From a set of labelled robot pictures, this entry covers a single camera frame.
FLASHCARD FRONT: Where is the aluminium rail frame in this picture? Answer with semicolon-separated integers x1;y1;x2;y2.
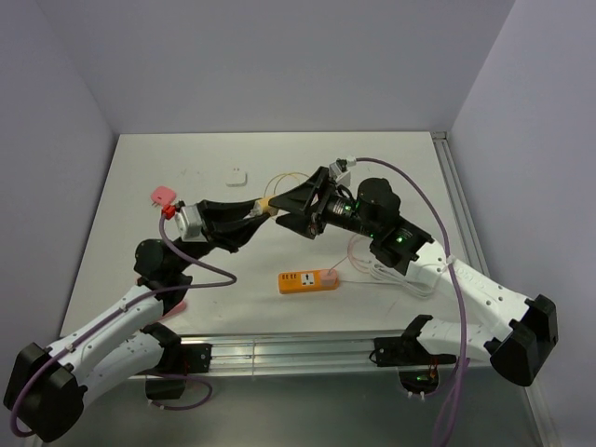
22;130;560;447

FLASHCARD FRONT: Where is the orange power strip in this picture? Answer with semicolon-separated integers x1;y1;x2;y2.
278;269;339;294

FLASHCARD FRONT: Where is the white power strip cord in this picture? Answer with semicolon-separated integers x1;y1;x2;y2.
337;260;439;299

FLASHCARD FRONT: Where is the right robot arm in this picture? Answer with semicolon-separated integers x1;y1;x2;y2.
268;167;559;386

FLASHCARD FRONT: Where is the white square charger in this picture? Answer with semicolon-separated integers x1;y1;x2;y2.
225;168;248;187

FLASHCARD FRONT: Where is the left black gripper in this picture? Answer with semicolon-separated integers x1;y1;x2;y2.
173;199;269;273

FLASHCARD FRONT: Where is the pink plug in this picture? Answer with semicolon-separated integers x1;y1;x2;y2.
319;269;338;288

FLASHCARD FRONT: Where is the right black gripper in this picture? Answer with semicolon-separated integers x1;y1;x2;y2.
269;166;379;239

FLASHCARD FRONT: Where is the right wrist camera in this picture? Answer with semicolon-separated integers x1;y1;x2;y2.
329;156;357;187

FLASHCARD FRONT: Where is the pink square charger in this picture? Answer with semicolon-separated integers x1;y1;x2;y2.
150;185;177;208

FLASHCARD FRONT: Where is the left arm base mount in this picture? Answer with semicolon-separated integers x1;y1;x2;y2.
144;343;212;402

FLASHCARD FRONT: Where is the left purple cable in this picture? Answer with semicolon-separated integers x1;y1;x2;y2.
8;218;238;439

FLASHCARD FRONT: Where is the yellow cable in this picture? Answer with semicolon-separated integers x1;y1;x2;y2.
260;171;310;201

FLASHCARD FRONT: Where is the yellow plug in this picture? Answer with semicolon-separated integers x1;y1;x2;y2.
249;196;278;217

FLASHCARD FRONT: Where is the pink triangular power strip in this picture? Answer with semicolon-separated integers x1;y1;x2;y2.
163;301;187;318

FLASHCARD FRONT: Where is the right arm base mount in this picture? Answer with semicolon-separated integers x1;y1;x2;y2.
369;315;457;400

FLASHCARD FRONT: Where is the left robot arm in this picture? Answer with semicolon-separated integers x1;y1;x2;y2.
4;198;277;442

